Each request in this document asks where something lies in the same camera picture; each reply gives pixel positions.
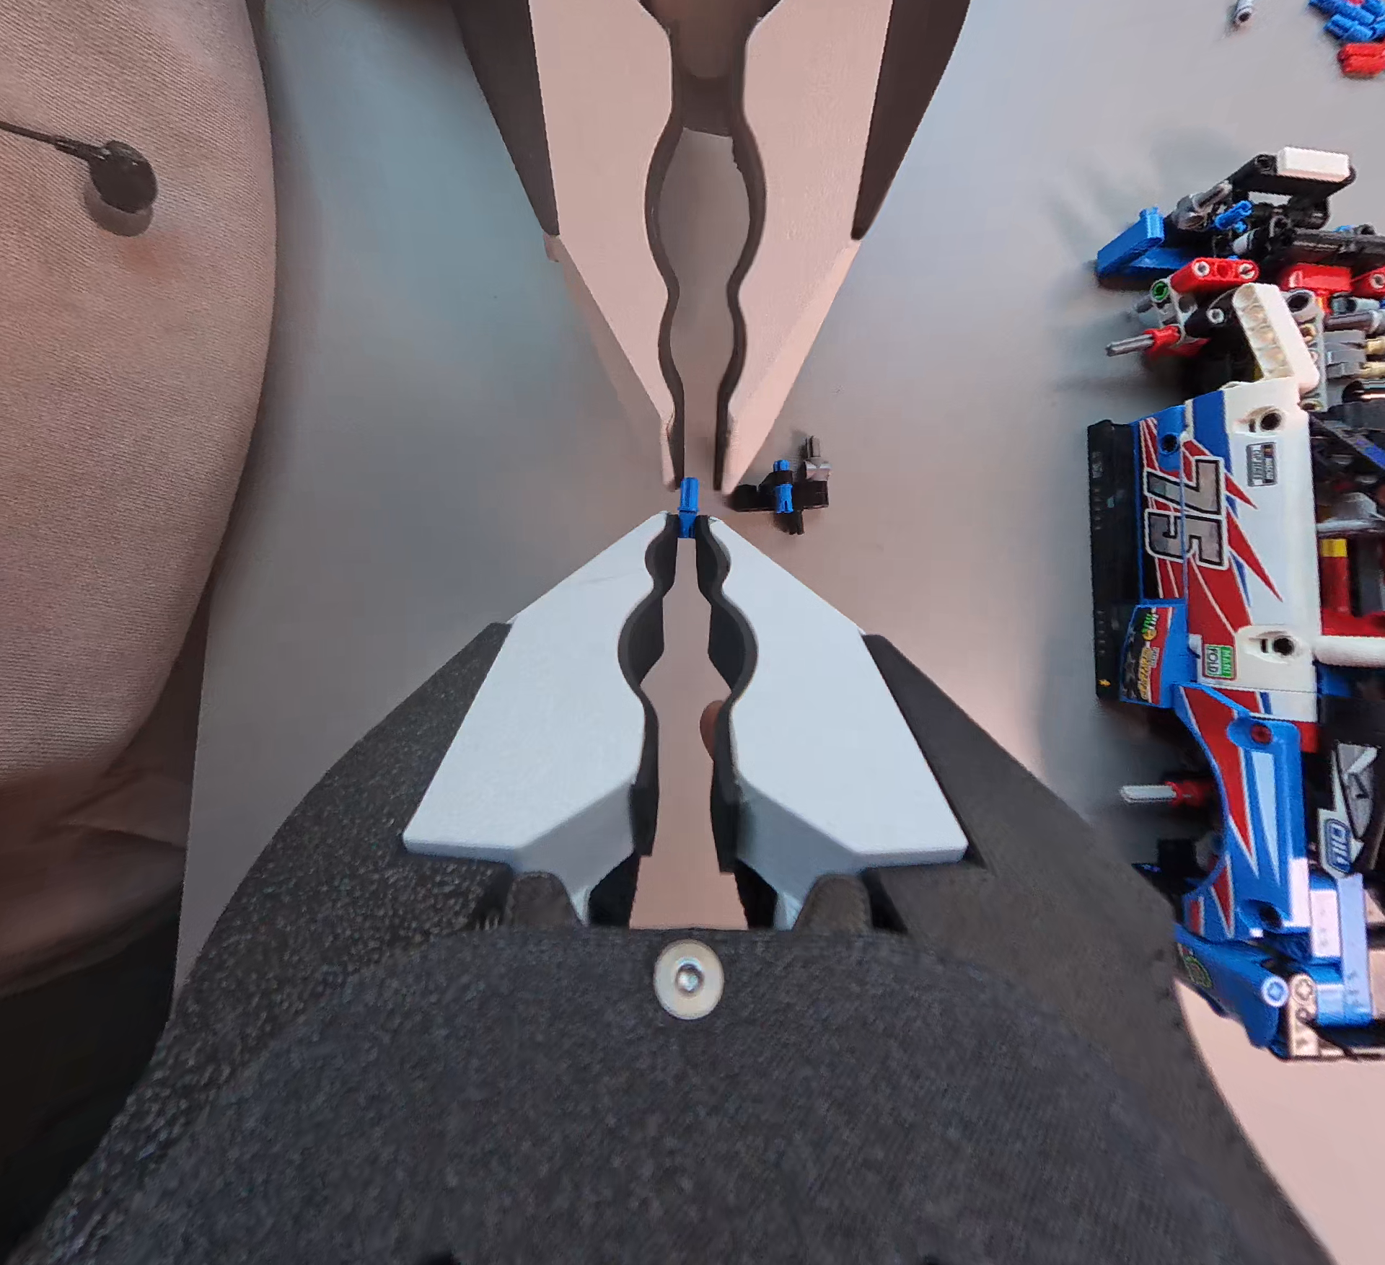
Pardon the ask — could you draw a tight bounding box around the pile of blue red pins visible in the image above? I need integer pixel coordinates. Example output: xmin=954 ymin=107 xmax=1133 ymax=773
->
xmin=1306 ymin=0 xmax=1385 ymax=78

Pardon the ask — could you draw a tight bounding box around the toy brick race car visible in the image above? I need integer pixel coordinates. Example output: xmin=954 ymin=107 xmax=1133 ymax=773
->
xmin=1086 ymin=145 xmax=1385 ymax=1061

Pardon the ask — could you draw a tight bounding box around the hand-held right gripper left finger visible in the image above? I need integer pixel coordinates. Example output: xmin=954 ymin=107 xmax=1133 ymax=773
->
xmin=402 ymin=510 xmax=683 ymax=925

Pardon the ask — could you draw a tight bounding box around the thin black microphone cable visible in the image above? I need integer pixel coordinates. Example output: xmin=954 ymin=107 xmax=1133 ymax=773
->
xmin=0 ymin=120 xmax=98 ymax=163

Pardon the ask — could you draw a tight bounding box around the black clip microphone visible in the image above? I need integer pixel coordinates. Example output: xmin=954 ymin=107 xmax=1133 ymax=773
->
xmin=84 ymin=139 xmax=159 ymax=212

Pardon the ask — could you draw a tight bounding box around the grey desk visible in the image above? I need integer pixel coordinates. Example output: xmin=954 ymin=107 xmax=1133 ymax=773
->
xmin=172 ymin=0 xmax=1385 ymax=1265

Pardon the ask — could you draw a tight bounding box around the person's beige sweatshirt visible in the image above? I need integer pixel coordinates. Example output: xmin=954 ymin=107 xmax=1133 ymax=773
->
xmin=0 ymin=0 xmax=276 ymax=996

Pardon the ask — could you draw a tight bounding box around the small black brick beam assembly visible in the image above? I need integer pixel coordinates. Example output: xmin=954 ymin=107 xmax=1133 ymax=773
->
xmin=730 ymin=437 xmax=834 ymax=536

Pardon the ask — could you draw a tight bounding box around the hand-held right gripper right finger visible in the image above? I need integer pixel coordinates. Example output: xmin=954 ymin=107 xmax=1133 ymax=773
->
xmin=693 ymin=513 xmax=968 ymax=929

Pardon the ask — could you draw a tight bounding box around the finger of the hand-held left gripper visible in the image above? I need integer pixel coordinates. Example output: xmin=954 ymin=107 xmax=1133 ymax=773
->
xmin=714 ymin=0 xmax=898 ymax=494
xmin=523 ymin=0 xmax=690 ymax=490

